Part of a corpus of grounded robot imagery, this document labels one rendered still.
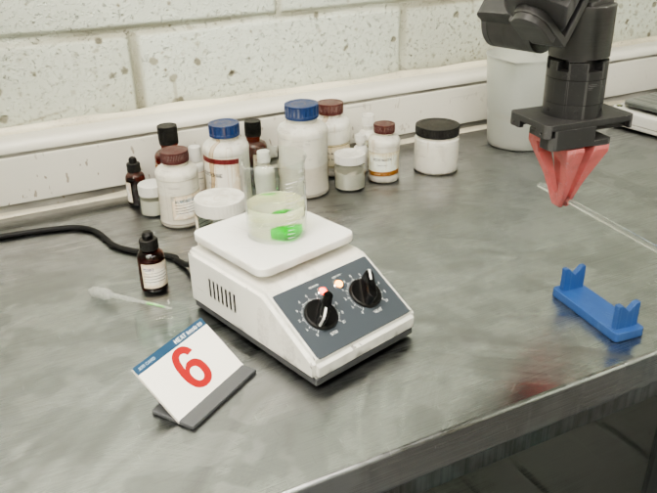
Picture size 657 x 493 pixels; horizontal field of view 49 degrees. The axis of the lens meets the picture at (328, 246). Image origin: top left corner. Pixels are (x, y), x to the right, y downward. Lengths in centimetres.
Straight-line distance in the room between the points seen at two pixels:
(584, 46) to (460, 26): 62
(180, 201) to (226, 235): 23
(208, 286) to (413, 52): 68
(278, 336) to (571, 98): 36
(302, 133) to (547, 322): 43
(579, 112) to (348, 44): 55
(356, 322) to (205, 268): 16
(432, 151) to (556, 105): 39
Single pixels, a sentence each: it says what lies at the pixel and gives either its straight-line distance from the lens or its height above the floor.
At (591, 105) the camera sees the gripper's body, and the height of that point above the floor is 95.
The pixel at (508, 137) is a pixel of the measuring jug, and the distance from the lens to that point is 123.
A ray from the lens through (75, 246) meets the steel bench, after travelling 95.
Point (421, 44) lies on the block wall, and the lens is 128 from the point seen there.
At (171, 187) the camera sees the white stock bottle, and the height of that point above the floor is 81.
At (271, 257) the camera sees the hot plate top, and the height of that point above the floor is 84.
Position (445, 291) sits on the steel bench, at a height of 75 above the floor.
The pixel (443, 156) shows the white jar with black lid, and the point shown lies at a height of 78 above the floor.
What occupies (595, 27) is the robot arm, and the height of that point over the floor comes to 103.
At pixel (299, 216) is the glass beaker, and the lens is 69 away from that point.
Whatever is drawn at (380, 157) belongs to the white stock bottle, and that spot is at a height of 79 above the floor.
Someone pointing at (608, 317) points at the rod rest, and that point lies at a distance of 77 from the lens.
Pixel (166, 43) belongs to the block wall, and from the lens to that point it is 110.
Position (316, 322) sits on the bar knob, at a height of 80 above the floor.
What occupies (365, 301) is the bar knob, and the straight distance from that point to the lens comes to 68.
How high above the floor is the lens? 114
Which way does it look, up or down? 26 degrees down
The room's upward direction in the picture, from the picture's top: 1 degrees counter-clockwise
